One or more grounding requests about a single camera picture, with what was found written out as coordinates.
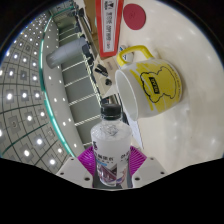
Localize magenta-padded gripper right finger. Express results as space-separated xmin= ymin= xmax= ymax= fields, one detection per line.
xmin=125 ymin=145 xmax=168 ymax=189

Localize clear plastic water bottle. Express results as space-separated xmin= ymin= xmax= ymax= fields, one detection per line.
xmin=90 ymin=103 xmax=133 ymax=188

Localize flat round red coaster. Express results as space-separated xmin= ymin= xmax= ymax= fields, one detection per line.
xmin=122 ymin=3 xmax=147 ymax=31

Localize long curved conference desk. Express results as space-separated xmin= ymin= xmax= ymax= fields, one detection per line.
xmin=74 ymin=6 xmax=101 ymax=101

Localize white and yellow mug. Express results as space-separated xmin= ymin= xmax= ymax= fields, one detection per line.
xmin=114 ymin=45 xmax=183 ymax=122

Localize round ceiling lights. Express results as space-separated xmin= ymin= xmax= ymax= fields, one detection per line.
xmin=0 ymin=13 xmax=84 ymax=168

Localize white remote control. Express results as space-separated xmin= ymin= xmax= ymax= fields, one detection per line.
xmin=118 ymin=44 xmax=136 ymax=66

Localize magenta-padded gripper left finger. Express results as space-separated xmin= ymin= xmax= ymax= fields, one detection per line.
xmin=55 ymin=146 xmax=98 ymax=189

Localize black clip tool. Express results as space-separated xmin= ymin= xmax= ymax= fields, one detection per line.
xmin=94 ymin=66 xmax=108 ymax=77

